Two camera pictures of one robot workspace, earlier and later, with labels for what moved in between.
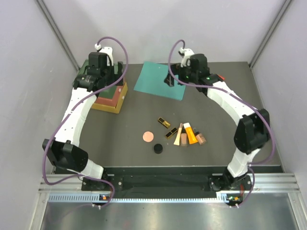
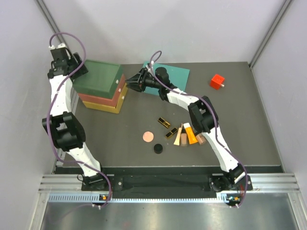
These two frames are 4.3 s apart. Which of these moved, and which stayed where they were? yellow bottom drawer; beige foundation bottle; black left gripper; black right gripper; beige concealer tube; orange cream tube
Moved: black right gripper; black left gripper
Stayed: orange cream tube; beige concealer tube; yellow bottom drawer; beige foundation bottle
